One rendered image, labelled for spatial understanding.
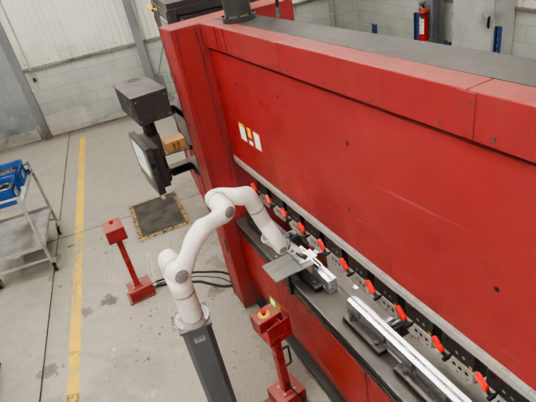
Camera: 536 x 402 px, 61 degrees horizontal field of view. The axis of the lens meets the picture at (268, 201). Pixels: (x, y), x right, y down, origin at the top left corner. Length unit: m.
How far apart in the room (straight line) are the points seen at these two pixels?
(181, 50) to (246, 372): 2.27
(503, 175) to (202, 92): 2.15
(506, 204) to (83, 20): 8.37
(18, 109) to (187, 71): 6.72
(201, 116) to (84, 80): 6.34
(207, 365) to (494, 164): 1.96
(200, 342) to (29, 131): 7.48
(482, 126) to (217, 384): 2.14
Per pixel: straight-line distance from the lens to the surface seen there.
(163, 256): 2.37
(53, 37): 9.20
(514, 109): 1.23
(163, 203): 5.83
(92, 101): 9.40
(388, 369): 2.36
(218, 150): 3.21
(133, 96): 3.13
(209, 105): 3.10
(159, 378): 3.77
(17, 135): 9.65
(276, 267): 2.76
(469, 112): 1.32
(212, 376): 2.83
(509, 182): 1.34
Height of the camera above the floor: 2.75
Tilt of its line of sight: 31 degrees down
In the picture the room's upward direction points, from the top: 12 degrees counter-clockwise
